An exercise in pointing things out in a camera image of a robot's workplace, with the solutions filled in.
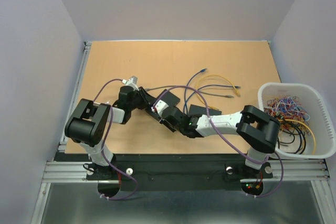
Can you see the black flat switch box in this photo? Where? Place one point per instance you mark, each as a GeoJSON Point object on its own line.
{"type": "Point", "coordinates": [200, 110]}

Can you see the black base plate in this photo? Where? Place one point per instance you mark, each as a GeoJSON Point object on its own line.
{"type": "Point", "coordinates": [164, 172]}

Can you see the aluminium frame rails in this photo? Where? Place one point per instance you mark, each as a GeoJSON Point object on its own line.
{"type": "Point", "coordinates": [305, 192]}

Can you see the black switch with ports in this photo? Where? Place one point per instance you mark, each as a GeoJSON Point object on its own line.
{"type": "Point", "coordinates": [169, 98]}

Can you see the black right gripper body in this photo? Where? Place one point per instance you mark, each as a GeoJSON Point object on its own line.
{"type": "Point", "coordinates": [180, 127]}

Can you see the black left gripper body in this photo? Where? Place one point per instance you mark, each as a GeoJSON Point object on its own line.
{"type": "Point", "coordinates": [138, 102]}

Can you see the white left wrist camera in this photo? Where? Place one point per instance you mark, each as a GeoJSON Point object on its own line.
{"type": "Point", "coordinates": [132, 82]}

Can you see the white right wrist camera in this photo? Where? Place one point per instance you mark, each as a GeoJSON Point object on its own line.
{"type": "Point", "coordinates": [159, 106]}

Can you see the white plastic basket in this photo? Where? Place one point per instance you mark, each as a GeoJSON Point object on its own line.
{"type": "Point", "coordinates": [306, 130]}

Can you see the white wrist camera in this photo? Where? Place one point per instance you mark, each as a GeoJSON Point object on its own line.
{"type": "Point", "coordinates": [159, 106]}
{"type": "Point", "coordinates": [132, 82]}

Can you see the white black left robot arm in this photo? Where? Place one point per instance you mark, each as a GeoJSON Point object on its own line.
{"type": "Point", "coordinates": [87, 124]}

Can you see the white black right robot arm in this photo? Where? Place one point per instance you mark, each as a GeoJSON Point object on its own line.
{"type": "Point", "coordinates": [256, 127]}

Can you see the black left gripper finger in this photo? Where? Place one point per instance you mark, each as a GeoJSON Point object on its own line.
{"type": "Point", "coordinates": [152, 113]}
{"type": "Point", "coordinates": [148, 99]}

